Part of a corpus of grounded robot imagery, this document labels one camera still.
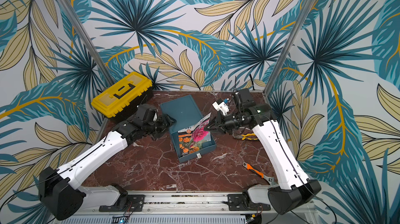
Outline yellow black toolbox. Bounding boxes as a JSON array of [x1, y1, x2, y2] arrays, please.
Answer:
[[91, 72, 153, 124]]

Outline orange flower seed bag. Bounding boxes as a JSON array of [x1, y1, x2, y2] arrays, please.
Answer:
[[178, 129, 201, 156]]

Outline left aluminium corner post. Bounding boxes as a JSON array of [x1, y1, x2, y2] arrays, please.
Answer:
[[57, 0, 115, 87]]

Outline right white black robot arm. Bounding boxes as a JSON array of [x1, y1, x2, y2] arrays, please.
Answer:
[[205, 102, 321, 215]]

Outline yellow handled pliers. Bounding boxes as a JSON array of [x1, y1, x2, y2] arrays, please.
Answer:
[[233, 133, 258, 141]]

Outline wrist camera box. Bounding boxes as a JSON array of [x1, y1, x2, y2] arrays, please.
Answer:
[[134, 104, 158, 123], [212, 98, 231, 116]]

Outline teal three-drawer cabinet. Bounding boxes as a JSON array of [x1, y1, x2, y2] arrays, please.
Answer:
[[160, 95, 203, 163]]

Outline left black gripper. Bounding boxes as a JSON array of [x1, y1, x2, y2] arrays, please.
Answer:
[[144, 113, 178, 139]]

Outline pink flower seed bag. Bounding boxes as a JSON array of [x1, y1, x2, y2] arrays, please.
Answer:
[[194, 113, 211, 148]]

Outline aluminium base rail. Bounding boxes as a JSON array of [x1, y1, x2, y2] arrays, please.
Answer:
[[49, 191, 316, 224]]

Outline right aluminium corner post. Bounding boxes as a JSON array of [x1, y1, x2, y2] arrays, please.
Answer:
[[263, 0, 315, 99]]

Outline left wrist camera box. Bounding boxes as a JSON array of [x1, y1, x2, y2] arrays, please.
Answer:
[[134, 104, 158, 123]]

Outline aluminium corner post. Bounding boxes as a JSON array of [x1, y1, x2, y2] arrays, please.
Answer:
[[57, 0, 115, 87], [263, 0, 315, 99]]

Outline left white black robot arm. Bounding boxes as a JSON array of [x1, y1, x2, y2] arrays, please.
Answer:
[[39, 114, 176, 221]]

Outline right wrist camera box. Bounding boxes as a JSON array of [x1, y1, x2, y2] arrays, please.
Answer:
[[212, 98, 231, 116]]

